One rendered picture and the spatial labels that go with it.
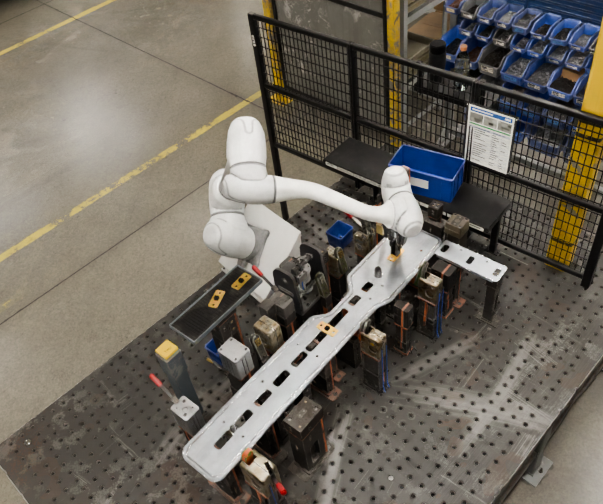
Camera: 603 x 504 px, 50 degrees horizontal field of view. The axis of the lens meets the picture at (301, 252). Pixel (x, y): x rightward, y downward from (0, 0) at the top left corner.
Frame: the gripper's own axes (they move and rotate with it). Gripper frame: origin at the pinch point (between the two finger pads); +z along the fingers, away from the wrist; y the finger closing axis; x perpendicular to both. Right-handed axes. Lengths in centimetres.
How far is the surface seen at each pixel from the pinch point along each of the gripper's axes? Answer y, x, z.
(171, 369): -30, -99, -4
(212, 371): -42, -77, 35
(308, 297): -18.3, -36.5, 8.7
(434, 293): 24.0, -8.2, 5.2
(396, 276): 6.6, -9.1, 5.3
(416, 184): -12.6, 35.2, -3.3
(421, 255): 8.6, 6.5, 5.4
